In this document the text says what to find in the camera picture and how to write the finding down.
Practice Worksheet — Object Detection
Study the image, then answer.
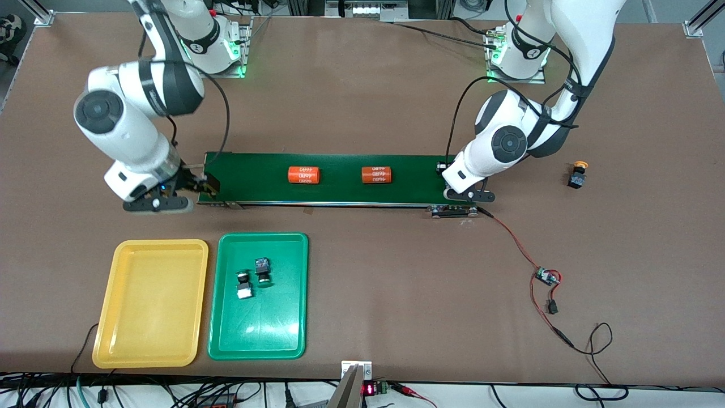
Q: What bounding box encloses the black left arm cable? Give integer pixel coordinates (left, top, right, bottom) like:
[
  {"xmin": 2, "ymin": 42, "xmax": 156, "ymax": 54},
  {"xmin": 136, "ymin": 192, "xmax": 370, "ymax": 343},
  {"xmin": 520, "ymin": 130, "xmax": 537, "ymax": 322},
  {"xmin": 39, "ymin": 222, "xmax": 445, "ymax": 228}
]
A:
[{"xmin": 445, "ymin": 0, "xmax": 584, "ymax": 168}]

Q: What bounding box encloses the grey box with lights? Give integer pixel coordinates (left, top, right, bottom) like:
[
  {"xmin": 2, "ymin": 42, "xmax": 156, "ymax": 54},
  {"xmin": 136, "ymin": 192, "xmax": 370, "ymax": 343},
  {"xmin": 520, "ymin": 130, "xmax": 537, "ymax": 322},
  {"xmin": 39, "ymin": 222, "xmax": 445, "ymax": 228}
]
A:
[{"xmin": 326, "ymin": 0, "xmax": 410, "ymax": 22}]

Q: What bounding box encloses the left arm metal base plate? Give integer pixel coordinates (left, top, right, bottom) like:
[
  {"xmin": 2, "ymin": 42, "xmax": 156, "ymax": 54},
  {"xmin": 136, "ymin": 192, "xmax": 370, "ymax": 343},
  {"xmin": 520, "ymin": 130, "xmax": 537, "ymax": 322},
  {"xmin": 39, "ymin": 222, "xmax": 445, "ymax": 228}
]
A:
[{"xmin": 486, "ymin": 28, "xmax": 547, "ymax": 84}]

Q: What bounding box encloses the red and black wire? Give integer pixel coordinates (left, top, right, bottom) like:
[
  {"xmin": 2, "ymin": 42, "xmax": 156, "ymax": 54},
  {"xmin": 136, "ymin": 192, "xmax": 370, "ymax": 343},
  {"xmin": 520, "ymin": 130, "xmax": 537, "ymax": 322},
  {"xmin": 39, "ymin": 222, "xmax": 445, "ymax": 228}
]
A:
[{"xmin": 479, "ymin": 206, "xmax": 575, "ymax": 349}]

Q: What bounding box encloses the aluminium mounting bracket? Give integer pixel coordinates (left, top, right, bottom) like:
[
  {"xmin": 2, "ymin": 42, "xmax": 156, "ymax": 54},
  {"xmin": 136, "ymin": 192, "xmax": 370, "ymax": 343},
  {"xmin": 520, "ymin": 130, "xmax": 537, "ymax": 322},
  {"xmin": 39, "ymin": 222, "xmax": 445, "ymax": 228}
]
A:
[{"xmin": 341, "ymin": 360, "xmax": 373, "ymax": 380}]

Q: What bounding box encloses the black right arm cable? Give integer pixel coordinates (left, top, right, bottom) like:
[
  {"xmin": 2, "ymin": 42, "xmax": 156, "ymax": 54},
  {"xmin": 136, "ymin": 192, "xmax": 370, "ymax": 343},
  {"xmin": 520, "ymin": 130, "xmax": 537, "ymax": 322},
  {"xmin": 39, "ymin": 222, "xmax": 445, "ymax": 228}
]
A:
[{"xmin": 136, "ymin": 28, "xmax": 232, "ymax": 168}]

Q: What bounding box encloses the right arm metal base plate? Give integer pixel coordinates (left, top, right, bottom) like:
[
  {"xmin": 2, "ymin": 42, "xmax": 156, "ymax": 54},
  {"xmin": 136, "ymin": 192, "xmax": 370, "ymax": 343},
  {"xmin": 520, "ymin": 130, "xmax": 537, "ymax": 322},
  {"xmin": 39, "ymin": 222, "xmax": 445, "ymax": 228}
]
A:
[{"xmin": 187, "ymin": 17, "xmax": 253, "ymax": 79}]

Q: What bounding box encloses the green conveyor belt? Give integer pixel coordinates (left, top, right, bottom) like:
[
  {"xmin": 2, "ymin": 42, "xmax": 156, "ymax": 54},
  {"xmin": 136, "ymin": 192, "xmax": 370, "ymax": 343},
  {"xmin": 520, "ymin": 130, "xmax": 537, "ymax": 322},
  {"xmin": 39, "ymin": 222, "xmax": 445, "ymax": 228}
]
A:
[{"xmin": 197, "ymin": 152, "xmax": 478, "ymax": 219}]

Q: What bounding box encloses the orange cylinder with print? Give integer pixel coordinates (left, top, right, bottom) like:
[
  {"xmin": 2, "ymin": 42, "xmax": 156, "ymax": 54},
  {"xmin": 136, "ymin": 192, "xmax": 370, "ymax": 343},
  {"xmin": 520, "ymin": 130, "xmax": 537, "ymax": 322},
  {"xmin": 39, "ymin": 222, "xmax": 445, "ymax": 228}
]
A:
[
  {"xmin": 361, "ymin": 166, "xmax": 393, "ymax": 185},
  {"xmin": 288, "ymin": 166, "xmax": 321, "ymax": 185}
]

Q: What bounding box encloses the thin black looped cable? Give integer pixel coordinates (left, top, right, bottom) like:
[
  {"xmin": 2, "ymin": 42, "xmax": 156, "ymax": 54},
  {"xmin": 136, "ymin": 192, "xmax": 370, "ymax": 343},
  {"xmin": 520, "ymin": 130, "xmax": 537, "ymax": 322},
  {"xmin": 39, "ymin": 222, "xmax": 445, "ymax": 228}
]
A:
[{"xmin": 572, "ymin": 323, "xmax": 629, "ymax": 400}]

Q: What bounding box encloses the black white sneaker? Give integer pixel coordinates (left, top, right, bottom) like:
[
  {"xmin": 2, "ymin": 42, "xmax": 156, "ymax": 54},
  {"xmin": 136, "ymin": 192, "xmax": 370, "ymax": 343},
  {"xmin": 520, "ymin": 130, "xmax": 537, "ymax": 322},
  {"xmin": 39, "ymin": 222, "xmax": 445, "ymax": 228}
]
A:
[{"xmin": 0, "ymin": 14, "xmax": 27, "ymax": 64}]

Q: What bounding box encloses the grey aluminium post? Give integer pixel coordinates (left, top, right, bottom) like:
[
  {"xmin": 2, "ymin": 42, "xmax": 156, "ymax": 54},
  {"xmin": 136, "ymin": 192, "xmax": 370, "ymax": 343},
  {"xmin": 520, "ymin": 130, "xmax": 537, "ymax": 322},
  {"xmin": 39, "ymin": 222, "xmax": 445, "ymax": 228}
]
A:
[{"xmin": 326, "ymin": 365, "xmax": 366, "ymax": 408}]

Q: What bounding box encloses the black cable across table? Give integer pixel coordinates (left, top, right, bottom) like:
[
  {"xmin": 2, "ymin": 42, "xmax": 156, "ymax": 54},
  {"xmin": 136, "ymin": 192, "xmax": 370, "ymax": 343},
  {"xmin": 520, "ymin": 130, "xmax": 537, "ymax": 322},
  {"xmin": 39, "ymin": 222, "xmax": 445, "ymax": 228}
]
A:
[{"xmin": 391, "ymin": 22, "xmax": 502, "ymax": 49}]

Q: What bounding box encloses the red clip lead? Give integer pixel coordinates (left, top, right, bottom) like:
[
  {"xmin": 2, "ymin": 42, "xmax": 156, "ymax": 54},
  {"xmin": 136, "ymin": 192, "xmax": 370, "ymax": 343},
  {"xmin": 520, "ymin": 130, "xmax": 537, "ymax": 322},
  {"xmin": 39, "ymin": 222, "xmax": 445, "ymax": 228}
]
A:
[{"xmin": 391, "ymin": 384, "xmax": 438, "ymax": 408}]

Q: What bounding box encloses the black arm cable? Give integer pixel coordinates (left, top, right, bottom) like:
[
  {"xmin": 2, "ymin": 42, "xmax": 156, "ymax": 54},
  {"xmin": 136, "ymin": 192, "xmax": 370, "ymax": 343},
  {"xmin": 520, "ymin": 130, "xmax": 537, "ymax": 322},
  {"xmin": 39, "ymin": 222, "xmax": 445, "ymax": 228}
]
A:
[
  {"xmin": 136, "ymin": 28, "xmax": 232, "ymax": 168},
  {"xmin": 445, "ymin": 0, "xmax": 584, "ymax": 168}
]

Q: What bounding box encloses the yellow plastic tray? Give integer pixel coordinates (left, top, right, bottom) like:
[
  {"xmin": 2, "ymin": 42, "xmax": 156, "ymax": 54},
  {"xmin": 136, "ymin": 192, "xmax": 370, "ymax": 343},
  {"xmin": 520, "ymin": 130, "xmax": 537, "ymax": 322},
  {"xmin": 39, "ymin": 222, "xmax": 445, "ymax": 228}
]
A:
[{"xmin": 92, "ymin": 239, "xmax": 210, "ymax": 369}]

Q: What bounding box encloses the aluminium frame profile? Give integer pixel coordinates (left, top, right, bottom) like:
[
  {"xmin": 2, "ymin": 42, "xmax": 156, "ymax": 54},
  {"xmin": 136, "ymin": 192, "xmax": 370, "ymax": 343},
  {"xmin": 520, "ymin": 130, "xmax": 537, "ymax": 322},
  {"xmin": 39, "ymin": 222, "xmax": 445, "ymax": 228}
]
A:
[
  {"xmin": 23, "ymin": 0, "xmax": 56, "ymax": 27},
  {"xmin": 684, "ymin": 0, "xmax": 725, "ymax": 39}
]

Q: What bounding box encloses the green plastic tray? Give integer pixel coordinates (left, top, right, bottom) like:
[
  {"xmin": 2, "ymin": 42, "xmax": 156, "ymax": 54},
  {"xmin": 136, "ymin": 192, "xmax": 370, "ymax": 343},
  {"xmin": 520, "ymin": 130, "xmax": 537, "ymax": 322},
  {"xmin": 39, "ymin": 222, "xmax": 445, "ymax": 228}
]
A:
[{"xmin": 207, "ymin": 232, "xmax": 309, "ymax": 361}]

